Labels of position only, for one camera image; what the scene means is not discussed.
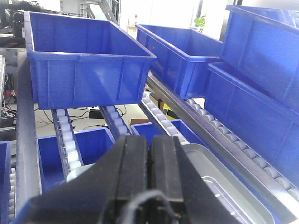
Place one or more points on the blue bin stack near right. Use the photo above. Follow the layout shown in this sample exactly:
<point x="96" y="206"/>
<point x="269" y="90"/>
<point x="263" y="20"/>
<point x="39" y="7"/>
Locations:
<point x="254" y="90"/>

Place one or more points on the flat steel divider rail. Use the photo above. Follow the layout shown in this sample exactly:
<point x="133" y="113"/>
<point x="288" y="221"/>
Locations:
<point x="281" y="203"/>

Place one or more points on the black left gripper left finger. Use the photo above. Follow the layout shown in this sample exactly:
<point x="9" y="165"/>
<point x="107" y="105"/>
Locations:
<point x="88" y="198"/>

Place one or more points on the blue bin middle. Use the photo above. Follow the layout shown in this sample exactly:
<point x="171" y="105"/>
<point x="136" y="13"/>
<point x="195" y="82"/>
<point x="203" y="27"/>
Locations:
<point x="182" y="57"/>

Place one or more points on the large blue bin centre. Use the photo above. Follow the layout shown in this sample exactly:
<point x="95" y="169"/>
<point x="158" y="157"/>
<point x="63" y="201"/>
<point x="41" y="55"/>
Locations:
<point x="81" y="62"/>

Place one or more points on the roller track rail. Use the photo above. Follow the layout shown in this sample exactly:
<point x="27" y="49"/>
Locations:
<point x="253" y="155"/>
<point x="159" y="120"/>
<point x="114" y="121"/>
<point x="66" y="137"/>

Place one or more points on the blue bin below left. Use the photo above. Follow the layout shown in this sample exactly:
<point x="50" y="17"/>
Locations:
<point x="92" y="145"/>

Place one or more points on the silver metal tray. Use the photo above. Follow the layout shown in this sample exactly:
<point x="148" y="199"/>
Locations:
<point x="233" y="195"/>

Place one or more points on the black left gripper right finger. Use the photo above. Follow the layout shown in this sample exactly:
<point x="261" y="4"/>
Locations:
<point x="171" y="172"/>

